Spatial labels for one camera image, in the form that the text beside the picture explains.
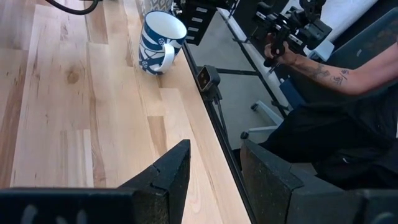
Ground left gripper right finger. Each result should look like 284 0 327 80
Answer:
241 139 364 224

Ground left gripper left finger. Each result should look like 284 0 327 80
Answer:
119 139 192 224

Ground white mug blue pattern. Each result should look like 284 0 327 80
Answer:
138 10 188 76

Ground white mug grey diamonds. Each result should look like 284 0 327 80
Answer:
142 0 174 15

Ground person's right forearm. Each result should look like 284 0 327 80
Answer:
289 42 398 96

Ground white chair base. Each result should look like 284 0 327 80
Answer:
241 100 285 139

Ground person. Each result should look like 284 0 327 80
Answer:
261 40 398 190

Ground person's right hand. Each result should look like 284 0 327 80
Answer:
264 42 299 67

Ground black aluminium table frame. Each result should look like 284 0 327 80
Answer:
182 7 292 224

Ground black leader arm handle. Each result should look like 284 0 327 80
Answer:
253 0 333 68

